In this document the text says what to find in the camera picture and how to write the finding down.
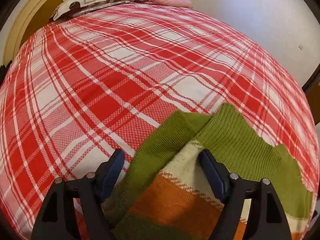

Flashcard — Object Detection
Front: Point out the green striped knit sweater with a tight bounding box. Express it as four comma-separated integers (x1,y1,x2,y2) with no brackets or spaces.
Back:
104,103,313,239

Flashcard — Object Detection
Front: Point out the red white plaid bedspread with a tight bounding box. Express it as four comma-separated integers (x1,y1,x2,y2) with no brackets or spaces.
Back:
1,3,319,239

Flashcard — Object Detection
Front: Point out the patterned beige pillow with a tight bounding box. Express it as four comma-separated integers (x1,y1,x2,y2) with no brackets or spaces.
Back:
50,0,134,21

